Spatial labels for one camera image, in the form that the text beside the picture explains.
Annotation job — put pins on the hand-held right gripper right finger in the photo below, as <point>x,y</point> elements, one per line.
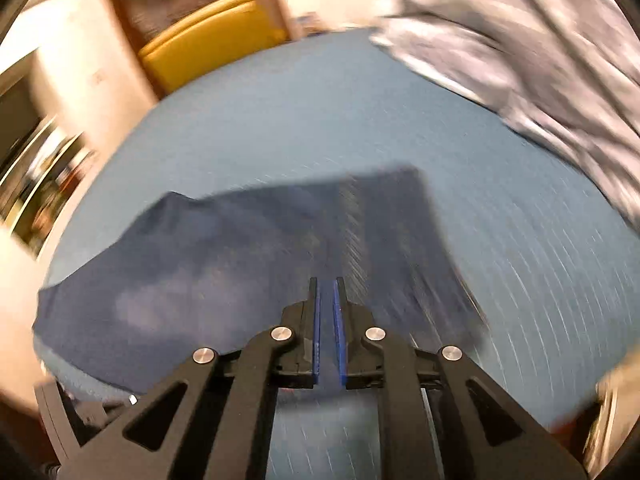
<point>338,330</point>

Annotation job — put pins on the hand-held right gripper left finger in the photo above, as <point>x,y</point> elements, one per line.
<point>316,330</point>

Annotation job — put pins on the blue denim pants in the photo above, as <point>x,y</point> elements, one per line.
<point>200,270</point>

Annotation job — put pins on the blue quilted bed cover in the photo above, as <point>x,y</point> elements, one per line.
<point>300,125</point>

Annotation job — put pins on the white shelf with items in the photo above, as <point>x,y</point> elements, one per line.
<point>40,180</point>

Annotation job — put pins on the yellow chair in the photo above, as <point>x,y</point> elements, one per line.
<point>210,40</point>

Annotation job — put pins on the grey patterned blanket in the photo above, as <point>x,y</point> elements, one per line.
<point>525,50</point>

